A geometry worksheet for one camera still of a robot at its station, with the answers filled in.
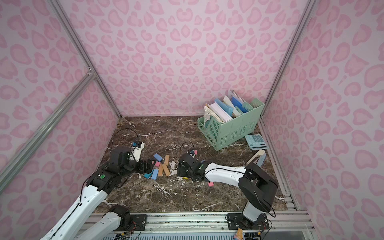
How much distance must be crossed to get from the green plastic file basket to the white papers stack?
0.5 inches

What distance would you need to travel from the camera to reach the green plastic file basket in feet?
2.76

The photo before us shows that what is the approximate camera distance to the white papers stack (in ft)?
2.75
